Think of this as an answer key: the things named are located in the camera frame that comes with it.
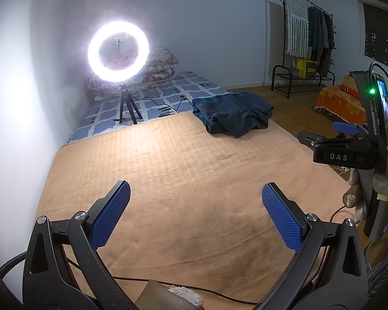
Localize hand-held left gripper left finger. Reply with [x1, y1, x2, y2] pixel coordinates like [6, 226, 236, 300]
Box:
[22, 180, 131, 310]

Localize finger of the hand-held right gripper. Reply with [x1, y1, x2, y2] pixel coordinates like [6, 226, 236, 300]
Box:
[332, 121, 369, 136]
[298, 130, 364, 151]

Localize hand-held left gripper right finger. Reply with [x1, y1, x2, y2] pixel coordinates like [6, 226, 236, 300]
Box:
[255, 182, 369, 310]

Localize teal plaid fleece garment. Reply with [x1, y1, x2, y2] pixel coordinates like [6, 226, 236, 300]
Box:
[192, 92, 275, 139]

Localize dark hanging clothes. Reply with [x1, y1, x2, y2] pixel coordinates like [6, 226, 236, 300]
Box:
[307, 6, 335, 76]

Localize black metal clothes rack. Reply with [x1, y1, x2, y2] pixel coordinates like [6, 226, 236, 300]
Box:
[271, 0, 337, 99]

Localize person's right hand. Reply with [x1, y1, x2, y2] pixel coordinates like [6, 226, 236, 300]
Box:
[343, 168, 388, 225]

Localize person's left hand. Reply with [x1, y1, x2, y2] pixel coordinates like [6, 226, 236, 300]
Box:
[167, 284, 203, 309]

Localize orange floral cloth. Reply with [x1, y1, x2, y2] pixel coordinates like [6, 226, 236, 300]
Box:
[314, 84, 367, 125]

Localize yellow crate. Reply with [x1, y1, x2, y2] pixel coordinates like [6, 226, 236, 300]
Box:
[296, 58, 319, 79]

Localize dark window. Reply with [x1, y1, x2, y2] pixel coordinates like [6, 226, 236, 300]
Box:
[362, 0, 388, 75]

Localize tan blanket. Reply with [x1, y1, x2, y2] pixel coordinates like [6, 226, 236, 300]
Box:
[35, 110, 359, 310]

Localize black tripod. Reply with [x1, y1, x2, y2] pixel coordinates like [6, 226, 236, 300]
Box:
[113, 82, 143, 125]

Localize striped white towel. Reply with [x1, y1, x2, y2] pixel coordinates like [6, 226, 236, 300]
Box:
[285, 0, 309, 57]

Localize blue checked bed sheet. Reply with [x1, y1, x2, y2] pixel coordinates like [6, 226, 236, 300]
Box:
[67, 70, 230, 144]

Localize thick black cable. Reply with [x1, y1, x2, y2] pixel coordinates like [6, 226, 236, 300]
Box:
[0, 251, 28, 276]

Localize grey braided cable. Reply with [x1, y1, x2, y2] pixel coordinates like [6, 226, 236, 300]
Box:
[365, 247, 388, 301]

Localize black power cable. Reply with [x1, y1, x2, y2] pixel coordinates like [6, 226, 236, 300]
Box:
[128, 95, 195, 113]

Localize white ring light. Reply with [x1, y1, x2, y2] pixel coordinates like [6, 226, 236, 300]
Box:
[87, 18, 147, 81]

